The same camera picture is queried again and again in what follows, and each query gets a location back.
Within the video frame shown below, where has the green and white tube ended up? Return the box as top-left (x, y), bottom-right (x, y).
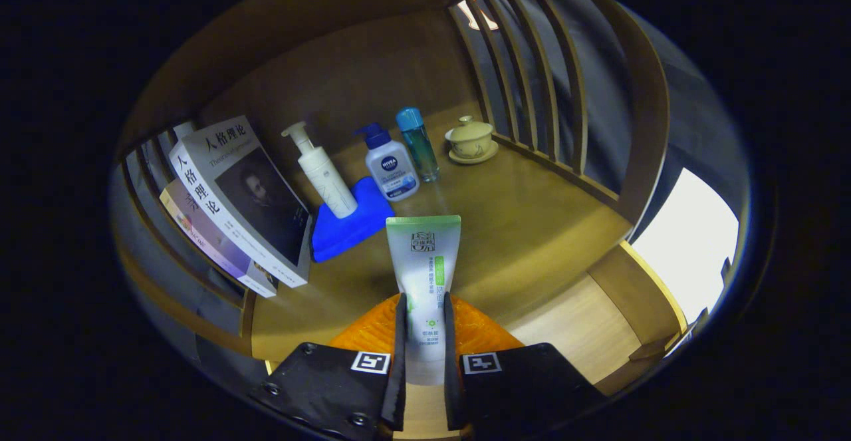
top-left (386, 215), bottom-right (462, 386)

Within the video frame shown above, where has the beige lidded teacup with saucer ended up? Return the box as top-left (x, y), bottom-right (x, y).
top-left (444, 116), bottom-right (499, 165)

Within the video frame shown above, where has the wooden countertop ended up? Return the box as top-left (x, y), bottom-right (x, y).
top-left (251, 102), bottom-right (632, 362)

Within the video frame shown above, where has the white-topped grey cabinet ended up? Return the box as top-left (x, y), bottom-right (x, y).
top-left (628, 167), bottom-right (740, 325)

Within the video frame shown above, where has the white book with portrait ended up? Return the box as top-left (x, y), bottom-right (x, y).
top-left (168, 116), bottom-right (313, 288)

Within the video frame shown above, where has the brown wooden cabinet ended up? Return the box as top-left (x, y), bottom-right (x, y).
top-left (110, 0), bottom-right (689, 395)

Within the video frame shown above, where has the purple book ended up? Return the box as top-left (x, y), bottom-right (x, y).
top-left (160, 178), bottom-right (279, 298)

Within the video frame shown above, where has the teal bottle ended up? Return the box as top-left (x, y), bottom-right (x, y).
top-left (396, 108), bottom-right (441, 183)

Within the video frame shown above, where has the white bottle with blue cap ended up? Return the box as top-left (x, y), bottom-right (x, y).
top-left (354, 122), bottom-right (420, 202)

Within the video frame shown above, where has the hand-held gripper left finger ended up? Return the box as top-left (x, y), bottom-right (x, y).
top-left (249, 293), bottom-right (408, 438)

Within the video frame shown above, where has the white pump bottle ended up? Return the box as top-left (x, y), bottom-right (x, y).
top-left (281, 120), bottom-right (358, 220)

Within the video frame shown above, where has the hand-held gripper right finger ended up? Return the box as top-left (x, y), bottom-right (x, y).
top-left (443, 293), bottom-right (606, 432)

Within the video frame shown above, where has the blue folded cloth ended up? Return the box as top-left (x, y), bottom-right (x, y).
top-left (311, 176), bottom-right (396, 263)

